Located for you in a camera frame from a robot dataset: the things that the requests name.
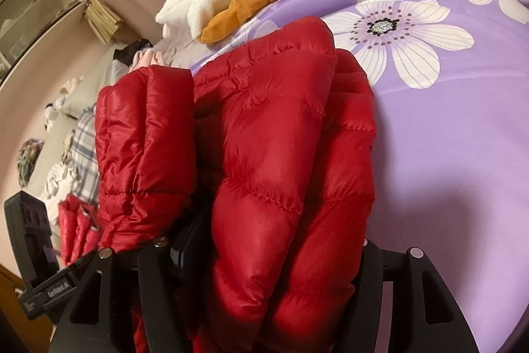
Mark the colourful patterned bag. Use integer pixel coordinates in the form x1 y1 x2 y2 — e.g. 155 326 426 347
17 138 45 189

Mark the red puffer jacket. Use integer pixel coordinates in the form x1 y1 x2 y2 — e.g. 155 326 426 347
94 17 378 353

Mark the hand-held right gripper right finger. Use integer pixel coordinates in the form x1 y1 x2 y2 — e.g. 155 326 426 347
331 238 481 353

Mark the plaid shirt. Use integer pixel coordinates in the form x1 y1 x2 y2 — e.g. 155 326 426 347
62 105 102 210

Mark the orange garment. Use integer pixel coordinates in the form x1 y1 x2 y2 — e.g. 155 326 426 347
200 0 334 45

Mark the pink garment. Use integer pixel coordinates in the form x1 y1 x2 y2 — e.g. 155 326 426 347
129 47 167 73

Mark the black and white plush toy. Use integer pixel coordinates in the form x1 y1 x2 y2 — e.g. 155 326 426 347
43 78 84 133

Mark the purple floral bed sheet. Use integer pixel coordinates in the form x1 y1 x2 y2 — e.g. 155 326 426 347
159 0 529 353

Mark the black garment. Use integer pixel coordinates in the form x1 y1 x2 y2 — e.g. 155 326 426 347
112 39 153 63

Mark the shiny red garment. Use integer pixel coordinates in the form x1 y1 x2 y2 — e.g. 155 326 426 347
58 194 103 265

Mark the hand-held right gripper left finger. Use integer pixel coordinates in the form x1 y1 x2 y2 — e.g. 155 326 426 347
52 207 212 353

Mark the white crumpled garment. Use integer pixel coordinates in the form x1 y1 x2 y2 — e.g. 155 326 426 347
43 163 82 222

